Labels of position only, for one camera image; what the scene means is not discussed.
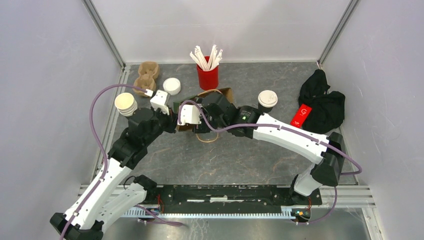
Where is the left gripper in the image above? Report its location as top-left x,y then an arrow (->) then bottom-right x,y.
143,104 -> 180,146

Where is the black paper coffee cup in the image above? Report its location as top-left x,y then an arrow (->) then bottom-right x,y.
258,103 -> 274,114

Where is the stack of paper cups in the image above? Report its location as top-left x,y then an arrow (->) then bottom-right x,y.
114,92 -> 138,117

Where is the white cup lid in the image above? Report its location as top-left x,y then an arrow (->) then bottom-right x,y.
257,90 -> 278,108

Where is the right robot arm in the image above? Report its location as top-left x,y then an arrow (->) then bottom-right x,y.
199,92 -> 345,204

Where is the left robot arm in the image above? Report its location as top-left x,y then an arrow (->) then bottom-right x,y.
50,107 -> 177,240

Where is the brown paper bag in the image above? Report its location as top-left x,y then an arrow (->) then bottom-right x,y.
175,88 -> 237,143

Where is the red straw holder cup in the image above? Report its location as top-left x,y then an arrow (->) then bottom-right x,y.
196,64 -> 219,91

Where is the stack of white lids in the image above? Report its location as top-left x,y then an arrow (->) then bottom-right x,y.
162,77 -> 181,96

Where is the brown cardboard cup carrier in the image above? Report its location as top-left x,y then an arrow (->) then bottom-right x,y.
133,61 -> 160,91

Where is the bundle of wrapped straws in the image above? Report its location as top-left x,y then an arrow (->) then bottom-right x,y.
189,44 -> 223,72

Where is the red tag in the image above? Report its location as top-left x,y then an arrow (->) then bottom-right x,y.
290,104 -> 312,128

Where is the black cloth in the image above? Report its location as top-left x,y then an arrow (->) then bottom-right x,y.
298,69 -> 346,134

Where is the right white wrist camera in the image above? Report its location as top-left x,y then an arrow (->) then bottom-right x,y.
177,104 -> 201,126

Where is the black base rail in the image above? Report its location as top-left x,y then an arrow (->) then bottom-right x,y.
143,184 -> 323,214

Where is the white cable duct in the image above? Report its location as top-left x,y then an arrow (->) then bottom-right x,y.
121,207 -> 295,220

